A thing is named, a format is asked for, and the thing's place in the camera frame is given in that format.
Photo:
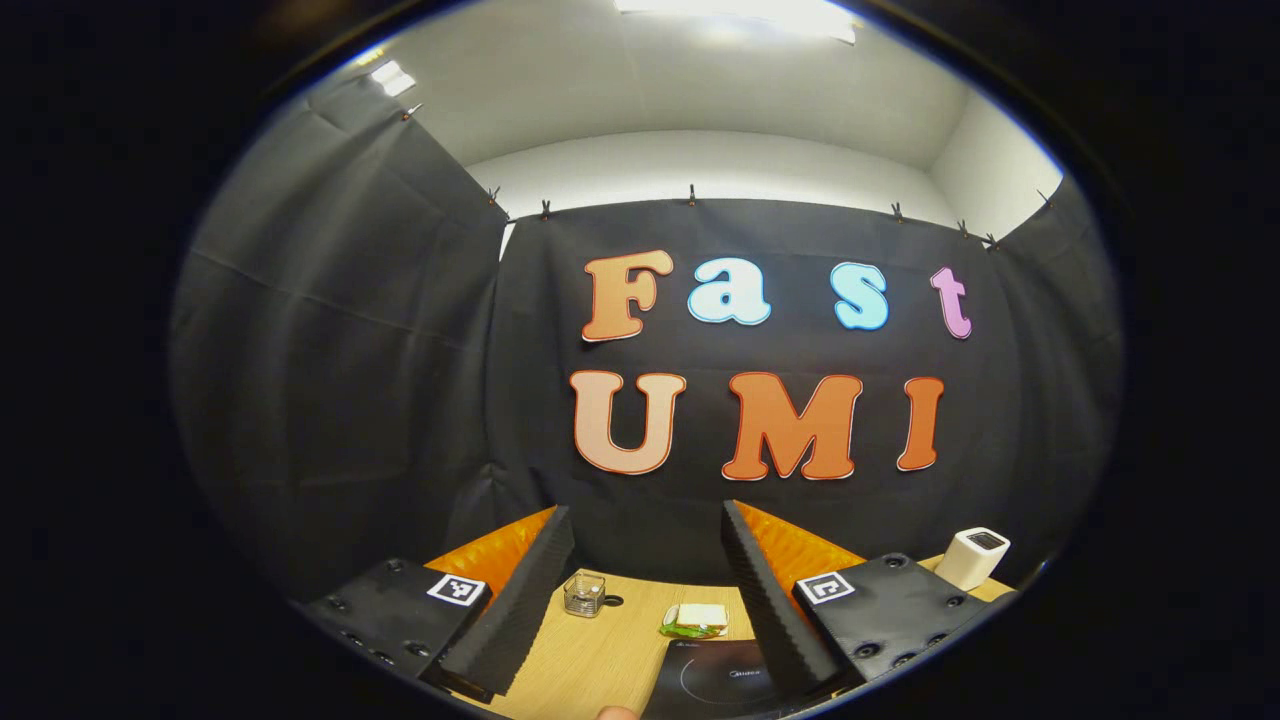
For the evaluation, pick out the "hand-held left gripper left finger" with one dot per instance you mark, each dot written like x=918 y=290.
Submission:
x=520 y=610

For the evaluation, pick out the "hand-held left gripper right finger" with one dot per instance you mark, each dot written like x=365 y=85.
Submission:
x=770 y=600

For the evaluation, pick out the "black induction cooktop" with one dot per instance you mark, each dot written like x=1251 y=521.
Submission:
x=710 y=680

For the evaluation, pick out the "sandwich with lettuce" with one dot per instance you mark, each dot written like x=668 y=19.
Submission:
x=697 y=618

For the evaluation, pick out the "white toaster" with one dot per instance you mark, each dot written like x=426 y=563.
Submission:
x=970 y=560

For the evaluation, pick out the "black backdrop cloth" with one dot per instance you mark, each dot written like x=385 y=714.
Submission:
x=380 y=370

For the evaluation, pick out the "row of cloth clips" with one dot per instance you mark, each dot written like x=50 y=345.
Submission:
x=691 y=193

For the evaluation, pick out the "small ceiling light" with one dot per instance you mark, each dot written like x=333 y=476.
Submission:
x=393 y=78

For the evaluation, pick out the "large ceiling light panel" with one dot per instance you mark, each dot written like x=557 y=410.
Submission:
x=740 y=15

